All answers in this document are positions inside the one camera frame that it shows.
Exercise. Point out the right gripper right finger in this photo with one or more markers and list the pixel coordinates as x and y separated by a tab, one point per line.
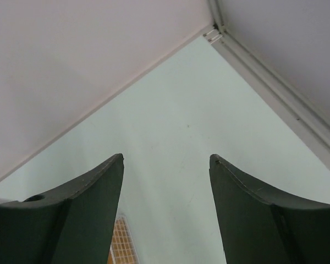
260	223

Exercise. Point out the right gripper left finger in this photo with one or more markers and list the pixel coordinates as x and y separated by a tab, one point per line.
72	223

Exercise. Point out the white wire wooden shelf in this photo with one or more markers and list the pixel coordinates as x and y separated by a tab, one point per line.
122	249

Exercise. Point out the aluminium frame rail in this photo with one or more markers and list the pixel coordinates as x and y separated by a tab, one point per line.
309	124

